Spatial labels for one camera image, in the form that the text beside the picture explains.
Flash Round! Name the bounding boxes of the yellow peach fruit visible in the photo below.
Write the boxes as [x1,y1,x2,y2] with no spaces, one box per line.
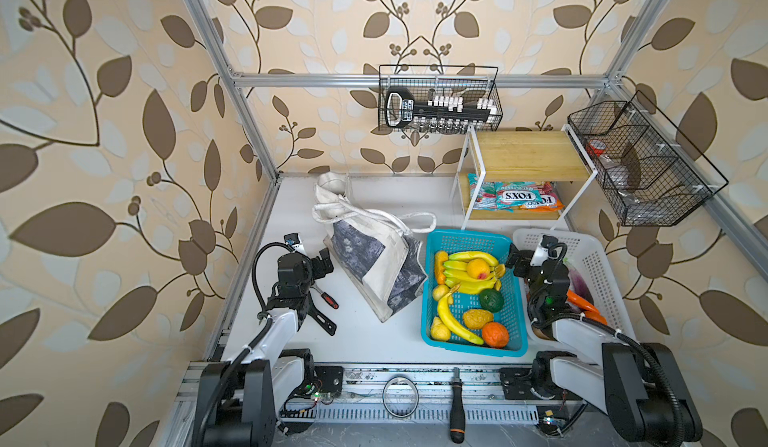
[466,258,493,280]

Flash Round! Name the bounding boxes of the teal plastic basket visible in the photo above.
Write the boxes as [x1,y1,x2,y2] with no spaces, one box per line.
[419,227,529,358]

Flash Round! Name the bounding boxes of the yellow lemon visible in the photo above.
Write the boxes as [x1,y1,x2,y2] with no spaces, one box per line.
[432,285,451,302]

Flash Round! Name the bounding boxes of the black orange screwdriver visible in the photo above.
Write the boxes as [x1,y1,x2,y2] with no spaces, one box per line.
[449,367,466,444]

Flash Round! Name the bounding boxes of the black cable ring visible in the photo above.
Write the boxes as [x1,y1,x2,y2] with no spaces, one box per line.
[382,374,421,420]

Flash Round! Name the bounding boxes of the black wire basket centre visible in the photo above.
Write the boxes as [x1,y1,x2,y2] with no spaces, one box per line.
[378,63,503,135]

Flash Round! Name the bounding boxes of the cream canvas grocery bag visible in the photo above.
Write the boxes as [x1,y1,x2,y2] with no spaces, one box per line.
[312,172,437,323]

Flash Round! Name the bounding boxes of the black wire basket right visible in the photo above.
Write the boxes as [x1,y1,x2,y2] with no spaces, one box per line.
[568,91,728,227]

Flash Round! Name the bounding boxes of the white wooden two-tier shelf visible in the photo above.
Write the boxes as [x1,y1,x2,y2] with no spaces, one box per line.
[449,124,598,230]

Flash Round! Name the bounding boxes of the Fox's candy bag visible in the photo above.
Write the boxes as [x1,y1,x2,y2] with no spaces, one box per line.
[474,181,564,212]

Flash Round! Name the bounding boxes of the black socket tool set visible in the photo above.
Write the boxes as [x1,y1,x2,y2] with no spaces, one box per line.
[379,87,503,131]

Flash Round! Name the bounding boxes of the black wire basket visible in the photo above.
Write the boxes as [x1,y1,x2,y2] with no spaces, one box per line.
[568,91,728,227]
[378,63,503,135]

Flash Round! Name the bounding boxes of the banana bunch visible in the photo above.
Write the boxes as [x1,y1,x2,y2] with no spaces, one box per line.
[434,251,506,295]

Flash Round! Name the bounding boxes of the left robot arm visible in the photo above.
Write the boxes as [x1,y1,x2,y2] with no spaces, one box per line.
[191,233,337,446]

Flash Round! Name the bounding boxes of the plastic bottle red cap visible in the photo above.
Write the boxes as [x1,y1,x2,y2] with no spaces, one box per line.
[587,139,629,188]

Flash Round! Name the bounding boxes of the white plastic basket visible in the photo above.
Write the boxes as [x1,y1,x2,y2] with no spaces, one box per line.
[512,228,635,338]

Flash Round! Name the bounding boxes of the red handled small screwdriver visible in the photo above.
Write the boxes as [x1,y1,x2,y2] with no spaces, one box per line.
[313,285,339,310]

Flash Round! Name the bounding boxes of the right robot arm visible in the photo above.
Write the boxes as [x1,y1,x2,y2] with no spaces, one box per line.
[505,235,704,446]

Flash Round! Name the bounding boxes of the purple onion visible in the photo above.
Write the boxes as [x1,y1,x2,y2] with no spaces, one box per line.
[565,262,594,303]

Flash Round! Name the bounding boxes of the orange tangerine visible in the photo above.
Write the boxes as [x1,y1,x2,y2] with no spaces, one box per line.
[481,322,510,349]

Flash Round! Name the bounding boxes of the green avocado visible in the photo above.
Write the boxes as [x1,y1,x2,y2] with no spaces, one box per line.
[478,288,505,313]

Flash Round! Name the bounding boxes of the single yellow banana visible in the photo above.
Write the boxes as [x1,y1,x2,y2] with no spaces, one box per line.
[437,293,484,346]

